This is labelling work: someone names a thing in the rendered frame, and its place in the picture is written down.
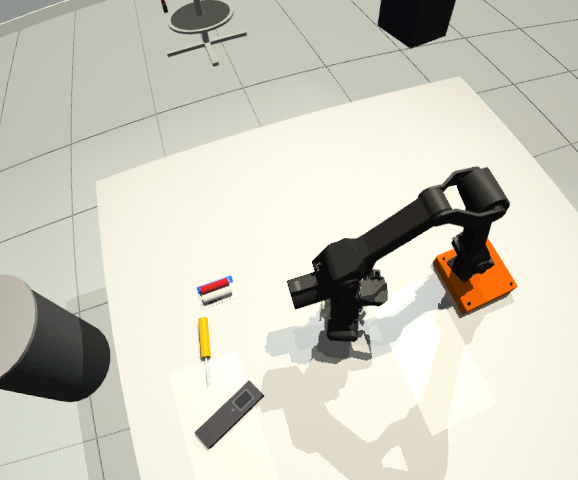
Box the yellow-handled screwdriver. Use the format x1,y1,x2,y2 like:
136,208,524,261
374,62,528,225
198,317,211,384

